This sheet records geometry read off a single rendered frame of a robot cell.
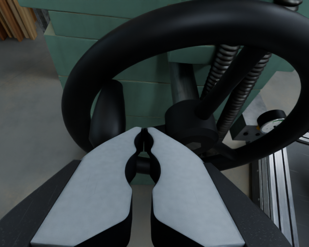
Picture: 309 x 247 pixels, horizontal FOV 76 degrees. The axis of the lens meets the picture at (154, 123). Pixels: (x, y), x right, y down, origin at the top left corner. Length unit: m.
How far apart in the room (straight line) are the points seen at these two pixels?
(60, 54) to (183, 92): 0.24
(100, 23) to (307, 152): 1.13
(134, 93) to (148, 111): 0.07
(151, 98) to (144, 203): 0.67
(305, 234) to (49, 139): 1.25
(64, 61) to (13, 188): 0.85
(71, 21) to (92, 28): 0.03
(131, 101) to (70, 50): 0.17
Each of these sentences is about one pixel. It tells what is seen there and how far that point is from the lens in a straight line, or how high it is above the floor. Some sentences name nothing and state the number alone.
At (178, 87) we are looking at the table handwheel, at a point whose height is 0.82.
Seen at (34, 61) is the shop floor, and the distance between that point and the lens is 1.68.
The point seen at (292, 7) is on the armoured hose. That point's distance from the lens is 0.26.
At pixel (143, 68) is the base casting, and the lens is 0.40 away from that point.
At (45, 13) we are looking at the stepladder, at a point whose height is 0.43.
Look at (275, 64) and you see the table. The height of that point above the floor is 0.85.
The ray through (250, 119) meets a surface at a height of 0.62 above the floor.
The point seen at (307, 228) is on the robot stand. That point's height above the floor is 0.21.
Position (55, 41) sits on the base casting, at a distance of 0.39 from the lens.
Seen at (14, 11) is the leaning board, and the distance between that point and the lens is 1.82.
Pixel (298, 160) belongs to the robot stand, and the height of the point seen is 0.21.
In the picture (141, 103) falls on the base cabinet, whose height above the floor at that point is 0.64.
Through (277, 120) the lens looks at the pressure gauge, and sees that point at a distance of 0.52.
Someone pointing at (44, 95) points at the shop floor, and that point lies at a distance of 1.42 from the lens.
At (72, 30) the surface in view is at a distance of 0.37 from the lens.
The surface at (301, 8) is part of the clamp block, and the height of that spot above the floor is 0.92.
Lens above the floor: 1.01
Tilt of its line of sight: 55 degrees down
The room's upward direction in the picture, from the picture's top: 13 degrees clockwise
